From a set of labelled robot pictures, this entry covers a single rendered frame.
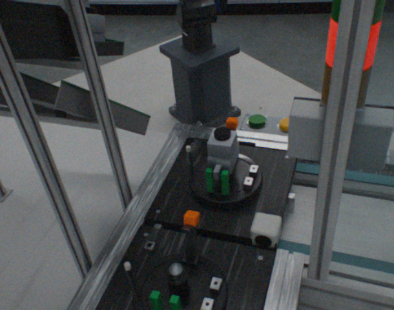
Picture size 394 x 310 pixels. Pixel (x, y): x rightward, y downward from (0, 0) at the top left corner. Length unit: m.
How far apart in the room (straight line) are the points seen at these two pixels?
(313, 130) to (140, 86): 0.89
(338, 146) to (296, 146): 0.07
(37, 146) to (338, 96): 0.39
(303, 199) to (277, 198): 0.09
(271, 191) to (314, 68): 2.38
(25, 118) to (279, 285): 0.44
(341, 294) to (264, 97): 0.68
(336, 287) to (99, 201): 0.54
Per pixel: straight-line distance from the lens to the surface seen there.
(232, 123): 0.85
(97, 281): 0.79
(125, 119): 0.91
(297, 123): 0.58
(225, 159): 0.80
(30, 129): 0.64
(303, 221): 0.88
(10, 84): 0.61
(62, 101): 0.77
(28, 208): 1.09
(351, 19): 0.49
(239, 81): 1.39
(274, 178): 0.88
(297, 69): 3.18
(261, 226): 0.77
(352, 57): 0.50
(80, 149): 1.21
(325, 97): 0.56
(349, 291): 0.76
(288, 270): 0.77
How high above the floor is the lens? 1.57
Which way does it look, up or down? 40 degrees down
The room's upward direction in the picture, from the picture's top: 5 degrees counter-clockwise
